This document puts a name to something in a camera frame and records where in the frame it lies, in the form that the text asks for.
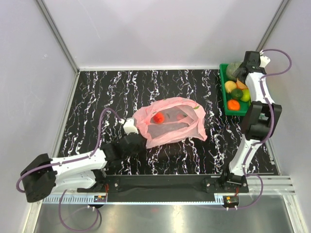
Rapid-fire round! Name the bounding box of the pale yellow round fruit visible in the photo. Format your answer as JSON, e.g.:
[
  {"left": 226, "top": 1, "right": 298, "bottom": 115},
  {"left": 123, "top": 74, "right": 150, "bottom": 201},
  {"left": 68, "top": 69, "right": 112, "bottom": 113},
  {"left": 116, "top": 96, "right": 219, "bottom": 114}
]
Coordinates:
[{"left": 225, "top": 81, "right": 237, "bottom": 94}]

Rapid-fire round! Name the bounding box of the dark green fruit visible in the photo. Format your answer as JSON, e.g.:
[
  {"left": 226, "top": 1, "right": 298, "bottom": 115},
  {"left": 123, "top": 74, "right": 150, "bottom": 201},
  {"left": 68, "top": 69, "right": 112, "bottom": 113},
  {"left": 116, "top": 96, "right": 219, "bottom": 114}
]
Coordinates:
[{"left": 230, "top": 88, "right": 243, "bottom": 100}]

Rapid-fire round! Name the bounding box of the lime green fruit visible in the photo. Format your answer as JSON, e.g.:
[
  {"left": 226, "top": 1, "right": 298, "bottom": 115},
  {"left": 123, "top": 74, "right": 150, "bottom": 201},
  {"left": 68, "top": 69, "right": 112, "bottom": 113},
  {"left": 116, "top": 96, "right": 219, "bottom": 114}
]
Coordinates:
[{"left": 240, "top": 89, "right": 251, "bottom": 102}]

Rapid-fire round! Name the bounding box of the red peach fruit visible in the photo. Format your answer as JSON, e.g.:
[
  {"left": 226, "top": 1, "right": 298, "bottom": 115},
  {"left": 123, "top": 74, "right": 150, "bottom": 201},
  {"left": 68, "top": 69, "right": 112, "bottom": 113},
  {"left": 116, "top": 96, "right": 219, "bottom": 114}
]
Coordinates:
[{"left": 152, "top": 112, "right": 165, "bottom": 124}]

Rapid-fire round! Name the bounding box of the pink plastic bag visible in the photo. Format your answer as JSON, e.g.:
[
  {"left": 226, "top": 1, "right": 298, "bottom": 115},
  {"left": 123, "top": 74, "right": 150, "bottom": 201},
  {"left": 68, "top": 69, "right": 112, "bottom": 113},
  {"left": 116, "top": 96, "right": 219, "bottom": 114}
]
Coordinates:
[{"left": 133, "top": 97, "right": 207, "bottom": 149}]

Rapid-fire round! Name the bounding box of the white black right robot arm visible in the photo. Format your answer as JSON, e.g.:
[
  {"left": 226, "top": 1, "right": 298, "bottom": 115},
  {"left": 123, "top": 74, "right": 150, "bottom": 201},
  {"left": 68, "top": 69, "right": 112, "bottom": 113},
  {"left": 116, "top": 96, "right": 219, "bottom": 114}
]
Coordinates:
[{"left": 219, "top": 51, "right": 282, "bottom": 193}]

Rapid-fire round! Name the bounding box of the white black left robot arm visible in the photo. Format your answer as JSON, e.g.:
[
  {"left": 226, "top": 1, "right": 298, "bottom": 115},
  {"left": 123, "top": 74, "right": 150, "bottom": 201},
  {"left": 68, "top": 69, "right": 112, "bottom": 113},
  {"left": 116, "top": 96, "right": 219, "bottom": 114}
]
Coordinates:
[{"left": 17, "top": 133, "right": 146, "bottom": 203}]

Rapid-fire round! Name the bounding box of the grey green melon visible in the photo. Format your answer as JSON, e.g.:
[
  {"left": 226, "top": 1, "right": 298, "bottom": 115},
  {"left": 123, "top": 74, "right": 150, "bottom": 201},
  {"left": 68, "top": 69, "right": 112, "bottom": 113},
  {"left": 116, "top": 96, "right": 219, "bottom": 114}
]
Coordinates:
[{"left": 225, "top": 62, "right": 242, "bottom": 82}]

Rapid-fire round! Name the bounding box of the orange in tray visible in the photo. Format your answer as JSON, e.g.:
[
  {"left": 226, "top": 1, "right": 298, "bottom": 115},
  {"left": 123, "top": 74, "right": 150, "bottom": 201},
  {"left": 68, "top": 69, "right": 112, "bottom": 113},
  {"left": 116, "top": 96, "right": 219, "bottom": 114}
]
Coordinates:
[{"left": 227, "top": 99, "right": 241, "bottom": 111}]

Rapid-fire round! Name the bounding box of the green plastic tray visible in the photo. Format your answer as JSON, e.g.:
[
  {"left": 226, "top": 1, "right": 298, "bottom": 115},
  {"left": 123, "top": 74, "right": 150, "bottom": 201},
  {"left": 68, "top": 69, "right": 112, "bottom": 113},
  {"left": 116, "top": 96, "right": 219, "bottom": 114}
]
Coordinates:
[{"left": 219, "top": 64, "right": 249, "bottom": 117}]

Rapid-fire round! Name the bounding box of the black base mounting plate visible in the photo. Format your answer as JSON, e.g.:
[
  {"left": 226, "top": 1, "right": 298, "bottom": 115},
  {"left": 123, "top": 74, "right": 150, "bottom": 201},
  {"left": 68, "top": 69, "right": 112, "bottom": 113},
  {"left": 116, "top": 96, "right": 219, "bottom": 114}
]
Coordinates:
[{"left": 77, "top": 174, "right": 249, "bottom": 203}]

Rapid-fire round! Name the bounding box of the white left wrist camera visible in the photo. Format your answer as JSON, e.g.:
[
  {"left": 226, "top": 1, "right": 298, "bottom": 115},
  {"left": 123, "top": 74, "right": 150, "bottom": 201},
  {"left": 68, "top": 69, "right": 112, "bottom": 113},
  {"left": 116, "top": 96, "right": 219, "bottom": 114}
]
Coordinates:
[{"left": 119, "top": 117, "right": 139, "bottom": 135}]

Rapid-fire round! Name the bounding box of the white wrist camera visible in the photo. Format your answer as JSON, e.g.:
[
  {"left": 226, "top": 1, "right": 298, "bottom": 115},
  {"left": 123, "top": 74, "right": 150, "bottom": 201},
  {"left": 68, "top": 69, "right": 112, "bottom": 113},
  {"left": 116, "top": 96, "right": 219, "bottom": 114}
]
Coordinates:
[
  {"left": 259, "top": 50, "right": 271, "bottom": 68},
  {"left": 119, "top": 117, "right": 139, "bottom": 135}
]

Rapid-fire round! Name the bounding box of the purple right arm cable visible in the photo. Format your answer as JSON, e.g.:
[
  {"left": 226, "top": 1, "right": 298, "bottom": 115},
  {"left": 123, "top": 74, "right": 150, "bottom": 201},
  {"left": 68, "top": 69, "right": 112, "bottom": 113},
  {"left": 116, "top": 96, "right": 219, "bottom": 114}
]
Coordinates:
[{"left": 233, "top": 49, "right": 292, "bottom": 211}]

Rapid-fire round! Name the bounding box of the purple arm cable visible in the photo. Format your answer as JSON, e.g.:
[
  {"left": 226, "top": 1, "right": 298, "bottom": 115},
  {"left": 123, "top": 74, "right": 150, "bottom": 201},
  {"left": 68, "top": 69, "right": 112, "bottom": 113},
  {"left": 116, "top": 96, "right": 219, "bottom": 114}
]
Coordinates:
[
  {"left": 16, "top": 108, "right": 123, "bottom": 231},
  {"left": 233, "top": 49, "right": 292, "bottom": 211}
]

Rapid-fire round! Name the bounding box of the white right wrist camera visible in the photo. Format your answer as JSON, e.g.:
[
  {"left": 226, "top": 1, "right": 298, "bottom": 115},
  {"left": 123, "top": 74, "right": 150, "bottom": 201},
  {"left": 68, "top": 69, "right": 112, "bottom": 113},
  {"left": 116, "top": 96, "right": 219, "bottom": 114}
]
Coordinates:
[{"left": 259, "top": 50, "right": 271, "bottom": 68}]

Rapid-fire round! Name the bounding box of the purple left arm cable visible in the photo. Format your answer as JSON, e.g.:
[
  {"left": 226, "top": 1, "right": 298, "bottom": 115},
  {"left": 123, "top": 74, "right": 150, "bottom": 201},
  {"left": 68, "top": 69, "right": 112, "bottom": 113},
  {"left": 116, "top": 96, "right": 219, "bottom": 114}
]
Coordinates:
[{"left": 16, "top": 108, "right": 123, "bottom": 231}]

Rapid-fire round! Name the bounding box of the aluminium rail frame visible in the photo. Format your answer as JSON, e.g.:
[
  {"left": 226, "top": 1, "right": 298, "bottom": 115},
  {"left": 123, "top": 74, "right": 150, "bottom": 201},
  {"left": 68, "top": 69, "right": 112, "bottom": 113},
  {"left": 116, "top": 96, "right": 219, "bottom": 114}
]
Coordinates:
[{"left": 24, "top": 175, "right": 308, "bottom": 233}]

